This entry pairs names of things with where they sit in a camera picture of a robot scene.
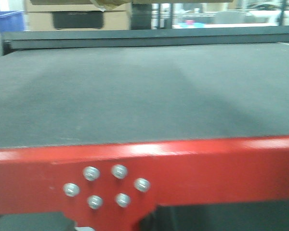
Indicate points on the blue plastic crate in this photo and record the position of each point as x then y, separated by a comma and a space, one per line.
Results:
12, 21

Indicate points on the closed cardboard box black label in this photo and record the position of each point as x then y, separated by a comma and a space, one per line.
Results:
73, 15

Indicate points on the black shelf board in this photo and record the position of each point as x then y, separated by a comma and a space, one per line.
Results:
144, 38

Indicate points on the red metal shelf beam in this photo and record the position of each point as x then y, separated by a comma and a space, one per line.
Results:
113, 186

